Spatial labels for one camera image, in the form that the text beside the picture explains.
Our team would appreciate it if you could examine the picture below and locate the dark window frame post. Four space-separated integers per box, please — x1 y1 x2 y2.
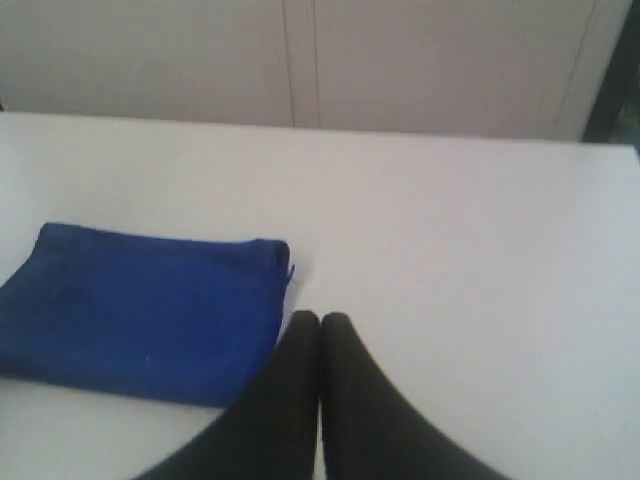
582 1 639 150

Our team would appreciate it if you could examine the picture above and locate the blue towel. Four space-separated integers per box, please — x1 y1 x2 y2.
1 223 291 407

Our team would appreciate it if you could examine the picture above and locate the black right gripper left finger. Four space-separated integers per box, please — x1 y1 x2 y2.
139 311 320 479

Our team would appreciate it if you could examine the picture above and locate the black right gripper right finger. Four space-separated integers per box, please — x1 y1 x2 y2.
321 312 504 479

